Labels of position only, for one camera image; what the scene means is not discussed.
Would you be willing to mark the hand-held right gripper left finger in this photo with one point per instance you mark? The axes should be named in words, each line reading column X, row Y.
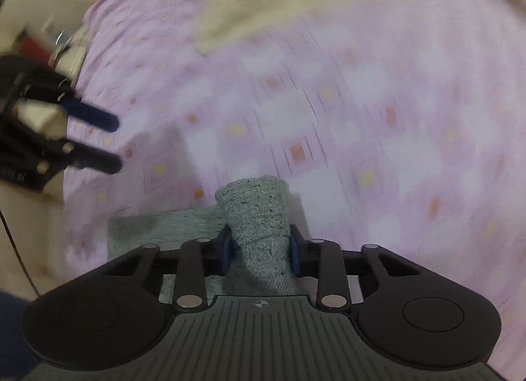
column 225, row 253

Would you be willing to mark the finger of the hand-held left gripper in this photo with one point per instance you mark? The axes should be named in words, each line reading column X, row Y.
column 98, row 161
column 94, row 116

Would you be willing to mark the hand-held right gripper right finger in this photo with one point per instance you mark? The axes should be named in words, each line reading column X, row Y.
column 294, row 255

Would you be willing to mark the grey knit pants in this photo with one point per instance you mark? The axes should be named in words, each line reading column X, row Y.
column 254, row 216

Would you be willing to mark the white nightstand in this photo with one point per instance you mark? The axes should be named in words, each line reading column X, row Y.
column 72, row 61

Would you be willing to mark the small red object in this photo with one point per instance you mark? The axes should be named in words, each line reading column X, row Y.
column 28, row 46

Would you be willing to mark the purple patterned bed sheet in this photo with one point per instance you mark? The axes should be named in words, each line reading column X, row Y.
column 370, row 118

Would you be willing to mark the dark blue cloth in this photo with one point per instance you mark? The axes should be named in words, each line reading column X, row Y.
column 10, row 331

